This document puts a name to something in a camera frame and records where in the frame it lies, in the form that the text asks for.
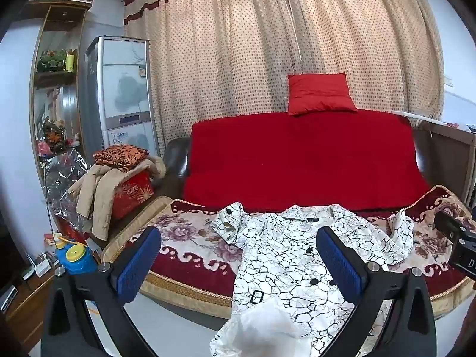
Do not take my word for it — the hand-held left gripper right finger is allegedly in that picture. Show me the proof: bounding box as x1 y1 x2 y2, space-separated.
315 225 437 357

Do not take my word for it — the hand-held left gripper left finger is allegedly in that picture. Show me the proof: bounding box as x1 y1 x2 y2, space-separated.
41 225 162 357

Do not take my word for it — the white black crackle-patterned coat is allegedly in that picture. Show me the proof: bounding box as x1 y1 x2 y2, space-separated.
209 201 415 357

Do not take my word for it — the blue yellow plastic jug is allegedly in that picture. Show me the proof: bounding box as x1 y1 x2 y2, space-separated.
55 232 98 276

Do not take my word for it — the floral red beige blanket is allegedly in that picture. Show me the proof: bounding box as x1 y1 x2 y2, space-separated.
100 186 476 320

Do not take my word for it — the red gift box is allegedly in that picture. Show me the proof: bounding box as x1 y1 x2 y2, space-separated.
112 173 155 220

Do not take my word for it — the beige padded jacket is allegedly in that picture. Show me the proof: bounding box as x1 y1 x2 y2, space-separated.
67 155 167 242

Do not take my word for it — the dark leather sofa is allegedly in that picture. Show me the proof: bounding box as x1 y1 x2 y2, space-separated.
152 117 428 201

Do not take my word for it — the orange black folded blanket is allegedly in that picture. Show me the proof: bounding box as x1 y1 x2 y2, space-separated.
93 144 149 173

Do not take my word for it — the red sofa cover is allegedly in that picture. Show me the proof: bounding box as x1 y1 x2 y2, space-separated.
182 111 432 214

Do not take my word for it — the clear plastic wrap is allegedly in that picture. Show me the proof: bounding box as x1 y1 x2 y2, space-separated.
45 149 97 231

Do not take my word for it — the wooden television stand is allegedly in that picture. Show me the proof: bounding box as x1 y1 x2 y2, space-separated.
0 268 56 350

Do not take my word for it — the white flat board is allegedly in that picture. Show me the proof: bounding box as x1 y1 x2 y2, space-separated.
394 110 445 124

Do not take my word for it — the flower ornament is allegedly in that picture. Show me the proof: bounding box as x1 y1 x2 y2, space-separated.
40 118 69 153

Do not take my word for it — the red pillow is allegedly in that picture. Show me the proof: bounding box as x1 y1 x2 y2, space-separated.
286 72 359 117

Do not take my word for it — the standing air conditioner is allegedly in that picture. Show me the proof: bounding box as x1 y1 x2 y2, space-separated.
85 35 162 157

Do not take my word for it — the beige dotted curtain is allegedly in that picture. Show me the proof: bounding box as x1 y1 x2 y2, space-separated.
123 0 447 157

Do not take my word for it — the green ornament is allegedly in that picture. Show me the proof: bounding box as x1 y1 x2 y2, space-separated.
36 49 69 72

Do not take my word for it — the wooden display cabinet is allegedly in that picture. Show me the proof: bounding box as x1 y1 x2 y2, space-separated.
29 0 95 179

